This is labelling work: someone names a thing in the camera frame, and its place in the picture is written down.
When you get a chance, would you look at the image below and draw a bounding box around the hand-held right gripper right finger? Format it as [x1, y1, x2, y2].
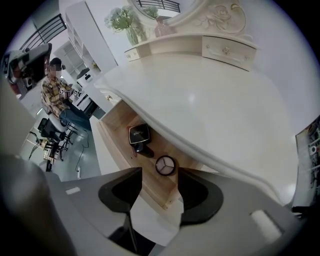
[152, 167, 308, 256]

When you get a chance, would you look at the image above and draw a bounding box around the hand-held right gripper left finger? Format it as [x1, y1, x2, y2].
[47, 166, 143, 256]

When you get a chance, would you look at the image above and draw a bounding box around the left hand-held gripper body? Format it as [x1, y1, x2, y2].
[1, 49, 36, 95]

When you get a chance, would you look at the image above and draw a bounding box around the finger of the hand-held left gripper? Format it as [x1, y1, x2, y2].
[23, 42, 53, 85]

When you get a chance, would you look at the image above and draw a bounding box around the table drawer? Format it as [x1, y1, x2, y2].
[96, 98, 218, 211]

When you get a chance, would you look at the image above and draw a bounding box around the small dark round object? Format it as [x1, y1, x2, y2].
[155, 155, 177, 177]

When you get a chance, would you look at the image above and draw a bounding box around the black square compact case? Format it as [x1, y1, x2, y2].
[128, 123, 152, 146]

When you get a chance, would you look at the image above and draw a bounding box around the white dressing table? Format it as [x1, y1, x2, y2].
[93, 0, 296, 210]

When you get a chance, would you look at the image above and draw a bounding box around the black metal railing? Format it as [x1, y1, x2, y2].
[19, 13, 67, 51]

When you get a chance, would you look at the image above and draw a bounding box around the white shelf unit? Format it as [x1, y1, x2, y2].
[53, 0, 119, 77]

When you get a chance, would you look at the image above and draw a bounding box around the glass vase with white flowers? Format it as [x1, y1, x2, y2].
[104, 6, 149, 46]

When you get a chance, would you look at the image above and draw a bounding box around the pink glass bottle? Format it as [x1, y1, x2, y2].
[154, 15, 176, 38]

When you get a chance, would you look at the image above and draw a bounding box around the oval white-framed mirror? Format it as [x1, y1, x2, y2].
[126, 0, 247, 35]

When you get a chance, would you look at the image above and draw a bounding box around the thin black power cable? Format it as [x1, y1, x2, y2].
[74, 128, 91, 172]

